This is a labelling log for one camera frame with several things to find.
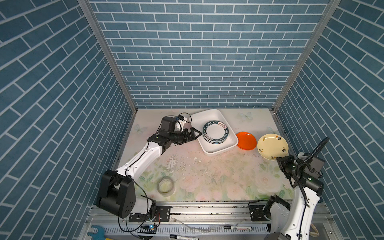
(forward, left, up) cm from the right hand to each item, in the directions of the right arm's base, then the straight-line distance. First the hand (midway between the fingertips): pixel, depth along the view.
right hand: (276, 155), depth 76 cm
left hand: (+7, +42, +4) cm, 43 cm away
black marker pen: (-37, +45, -16) cm, 60 cm away
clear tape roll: (-15, +58, -17) cm, 62 cm away
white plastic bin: (+32, +43, -11) cm, 55 cm away
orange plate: (+20, +9, -18) cm, 29 cm away
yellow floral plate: (+7, 0, -2) cm, 7 cm away
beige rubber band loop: (-30, -16, -17) cm, 38 cm away
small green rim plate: (+23, +31, -14) cm, 41 cm away
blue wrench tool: (-39, +82, -15) cm, 92 cm away
